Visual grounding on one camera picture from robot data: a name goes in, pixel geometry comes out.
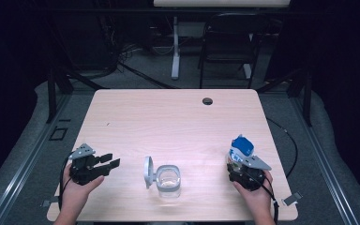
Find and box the thin black floor cable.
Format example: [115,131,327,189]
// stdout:
[265,116,299,179]

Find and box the black metal stand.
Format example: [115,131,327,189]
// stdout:
[45,64,109,125]
[256,67,314,128]

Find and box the black folding chair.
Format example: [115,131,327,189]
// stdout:
[198,12,271,90]

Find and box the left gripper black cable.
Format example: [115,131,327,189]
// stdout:
[57,151,77,211]

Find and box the blue and white milk carton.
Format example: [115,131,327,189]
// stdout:
[226,134,255,173]

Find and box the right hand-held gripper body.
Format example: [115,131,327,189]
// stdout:
[227,155,273,192]

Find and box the grey floor rail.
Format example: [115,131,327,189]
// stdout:
[0,93,73,225]
[290,96,360,225]

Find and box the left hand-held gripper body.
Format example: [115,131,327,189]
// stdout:
[68,143,108,187]

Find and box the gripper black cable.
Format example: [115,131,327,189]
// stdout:
[249,170,280,225]
[57,151,77,211]

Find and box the tangle of cables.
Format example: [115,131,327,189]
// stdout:
[118,41,176,62]

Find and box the clear pitcher with white lid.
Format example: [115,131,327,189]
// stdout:
[142,155,182,200]

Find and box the black square floor frame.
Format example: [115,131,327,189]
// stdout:
[48,126,69,142]

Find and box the person's left hand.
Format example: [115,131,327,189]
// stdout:
[60,171,105,218]

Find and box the person's right hand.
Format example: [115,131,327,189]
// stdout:
[232,170,275,220]

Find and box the white desk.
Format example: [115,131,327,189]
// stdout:
[153,0,292,81]

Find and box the thick black floor cable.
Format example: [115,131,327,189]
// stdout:
[117,61,176,90]

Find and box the grey metal clip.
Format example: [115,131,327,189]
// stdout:
[41,196,59,208]
[281,191,304,207]

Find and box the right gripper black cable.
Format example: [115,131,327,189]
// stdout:
[249,170,280,225]

